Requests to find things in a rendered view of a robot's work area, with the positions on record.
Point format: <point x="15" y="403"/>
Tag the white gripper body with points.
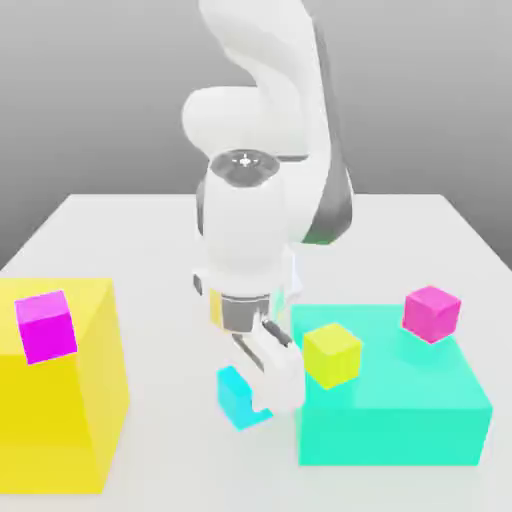
<point x="280" y="372"/>

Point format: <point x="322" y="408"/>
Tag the small cyan cube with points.
<point x="234" y="394"/>

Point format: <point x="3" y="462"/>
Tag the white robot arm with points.
<point x="248" y="224"/>

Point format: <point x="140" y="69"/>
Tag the small yellow cube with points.
<point x="331" y="356"/>

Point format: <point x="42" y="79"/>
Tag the small magenta cube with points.
<point x="47" y="328"/>
<point x="431" y="314"/>

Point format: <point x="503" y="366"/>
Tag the large turquoise box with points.
<point x="394" y="404"/>

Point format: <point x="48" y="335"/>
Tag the large yellow box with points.
<point x="52" y="408"/>

